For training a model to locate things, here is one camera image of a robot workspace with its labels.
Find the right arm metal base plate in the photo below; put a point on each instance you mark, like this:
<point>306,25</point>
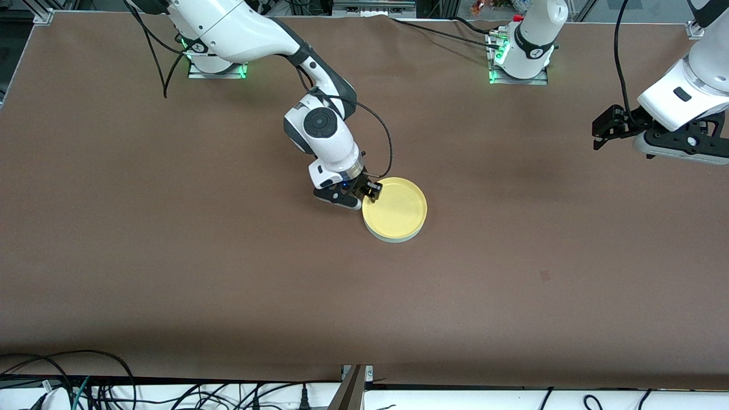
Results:
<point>219,74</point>

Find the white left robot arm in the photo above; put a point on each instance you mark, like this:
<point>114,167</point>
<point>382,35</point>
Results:
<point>535,34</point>

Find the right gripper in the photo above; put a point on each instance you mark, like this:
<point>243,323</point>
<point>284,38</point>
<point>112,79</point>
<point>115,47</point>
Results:
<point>361,185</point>

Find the orange small objects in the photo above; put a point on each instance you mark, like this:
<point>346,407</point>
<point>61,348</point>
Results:
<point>478,7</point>

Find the yellow round plate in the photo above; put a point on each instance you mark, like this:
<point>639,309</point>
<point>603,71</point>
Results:
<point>396,208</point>

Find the black power plug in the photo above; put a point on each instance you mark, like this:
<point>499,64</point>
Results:
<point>304,401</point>

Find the aluminium corner profile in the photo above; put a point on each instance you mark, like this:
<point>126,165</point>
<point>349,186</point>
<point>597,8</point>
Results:
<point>44,16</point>
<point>696,29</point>

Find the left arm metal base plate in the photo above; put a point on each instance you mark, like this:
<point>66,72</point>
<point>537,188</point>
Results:
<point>518,81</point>

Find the aluminium frame rail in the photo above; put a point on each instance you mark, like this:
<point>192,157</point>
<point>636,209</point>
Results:
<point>373,7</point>

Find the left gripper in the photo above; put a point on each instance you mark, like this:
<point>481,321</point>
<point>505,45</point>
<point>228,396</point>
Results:
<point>623,120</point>

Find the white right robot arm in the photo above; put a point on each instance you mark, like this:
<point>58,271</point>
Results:
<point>239,28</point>

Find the brown table cover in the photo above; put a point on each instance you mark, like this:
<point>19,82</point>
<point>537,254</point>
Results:
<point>171,199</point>

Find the pale green round plate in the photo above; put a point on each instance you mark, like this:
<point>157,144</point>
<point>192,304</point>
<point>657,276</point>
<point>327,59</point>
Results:
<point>396,240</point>

